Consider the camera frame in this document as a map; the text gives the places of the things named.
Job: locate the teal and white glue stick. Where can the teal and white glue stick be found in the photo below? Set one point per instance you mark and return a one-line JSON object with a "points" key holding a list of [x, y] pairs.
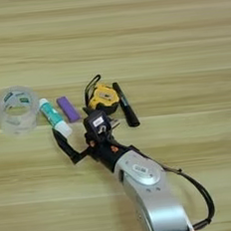
{"points": [[54, 117]]}

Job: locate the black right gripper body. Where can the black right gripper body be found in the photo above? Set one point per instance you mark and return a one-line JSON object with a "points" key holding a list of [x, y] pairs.
{"points": [[106, 151]]}

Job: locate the black box with white label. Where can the black box with white label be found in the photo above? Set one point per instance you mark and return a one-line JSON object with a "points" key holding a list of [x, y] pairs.
{"points": [[96, 122]]}

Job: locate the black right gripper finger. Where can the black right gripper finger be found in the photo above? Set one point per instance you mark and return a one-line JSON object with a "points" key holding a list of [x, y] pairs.
{"points": [[65, 147], [115, 123]]}

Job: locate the small purple lighter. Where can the small purple lighter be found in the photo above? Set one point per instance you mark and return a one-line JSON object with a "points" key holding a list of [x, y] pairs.
{"points": [[68, 109]]}

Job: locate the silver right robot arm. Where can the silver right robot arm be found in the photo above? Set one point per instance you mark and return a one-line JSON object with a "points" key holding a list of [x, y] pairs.
{"points": [[155, 197]]}

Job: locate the yellow and black tape measure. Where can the yellow and black tape measure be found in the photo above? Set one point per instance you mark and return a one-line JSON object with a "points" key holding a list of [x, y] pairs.
{"points": [[102, 98]]}

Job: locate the black marker pen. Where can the black marker pen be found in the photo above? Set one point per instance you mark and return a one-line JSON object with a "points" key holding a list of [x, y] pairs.
{"points": [[126, 106]]}

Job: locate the clear packing tape roll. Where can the clear packing tape roll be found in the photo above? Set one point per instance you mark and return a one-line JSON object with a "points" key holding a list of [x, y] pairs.
{"points": [[8, 124]]}

